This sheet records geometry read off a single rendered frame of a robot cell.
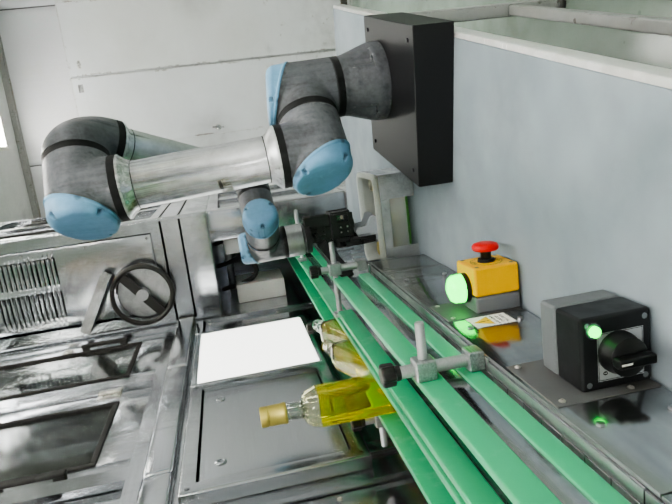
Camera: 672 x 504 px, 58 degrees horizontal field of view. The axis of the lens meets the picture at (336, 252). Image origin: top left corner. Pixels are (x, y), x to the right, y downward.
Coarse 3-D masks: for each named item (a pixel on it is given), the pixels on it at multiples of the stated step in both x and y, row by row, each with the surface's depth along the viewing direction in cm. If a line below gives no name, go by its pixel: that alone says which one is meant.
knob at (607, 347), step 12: (612, 336) 61; (624, 336) 60; (600, 348) 61; (612, 348) 60; (624, 348) 59; (636, 348) 60; (600, 360) 61; (612, 360) 60; (624, 360) 58; (636, 360) 59; (648, 360) 59; (612, 372) 61; (624, 372) 60; (636, 372) 60
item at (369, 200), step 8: (360, 176) 145; (368, 176) 137; (360, 184) 150; (368, 184) 150; (376, 184) 134; (360, 192) 150; (368, 192) 150; (376, 192) 134; (360, 200) 151; (368, 200) 151; (376, 200) 135; (360, 208) 151; (368, 208) 151; (376, 208) 135; (376, 216) 136; (368, 248) 153; (376, 248) 153; (384, 248) 138; (368, 256) 152; (376, 256) 150; (384, 256) 137
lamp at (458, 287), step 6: (450, 276) 92; (456, 276) 91; (462, 276) 91; (450, 282) 91; (456, 282) 90; (462, 282) 90; (468, 282) 90; (450, 288) 91; (456, 288) 90; (462, 288) 90; (468, 288) 90; (450, 294) 91; (456, 294) 90; (462, 294) 90; (468, 294) 90; (456, 300) 91; (462, 300) 91; (468, 300) 91
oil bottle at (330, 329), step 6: (324, 324) 136; (330, 324) 135; (336, 324) 135; (324, 330) 136; (330, 330) 134; (336, 330) 132; (342, 330) 130; (324, 336) 137; (330, 336) 134; (336, 336) 132; (342, 336) 129
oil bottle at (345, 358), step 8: (336, 344) 122; (344, 344) 121; (336, 352) 121; (344, 352) 118; (352, 352) 116; (336, 360) 121; (344, 360) 119; (352, 360) 116; (360, 360) 113; (336, 368) 122; (344, 368) 119; (352, 368) 116; (360, 368) 114; (352, 376) 117
